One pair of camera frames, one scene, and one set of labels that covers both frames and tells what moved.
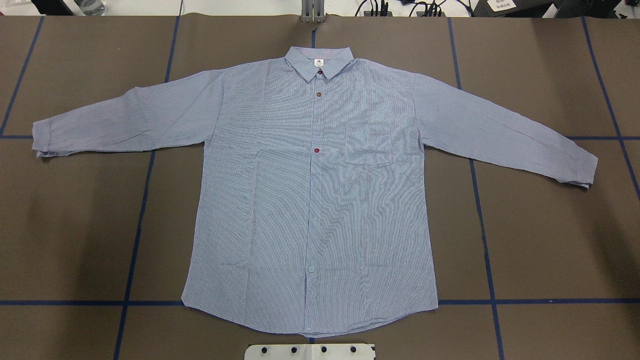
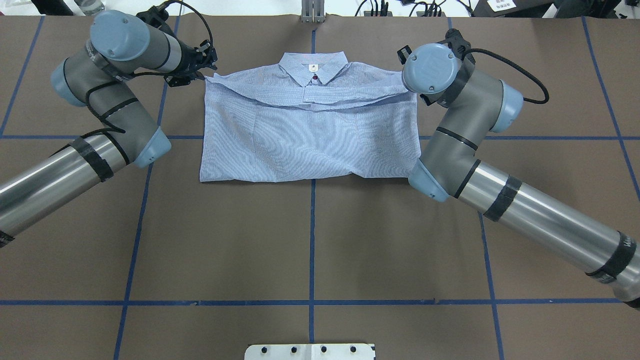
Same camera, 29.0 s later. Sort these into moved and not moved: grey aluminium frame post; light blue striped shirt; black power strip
Moved: light blue striped shirt
Not moved: black power strip; grey aluminium frame post
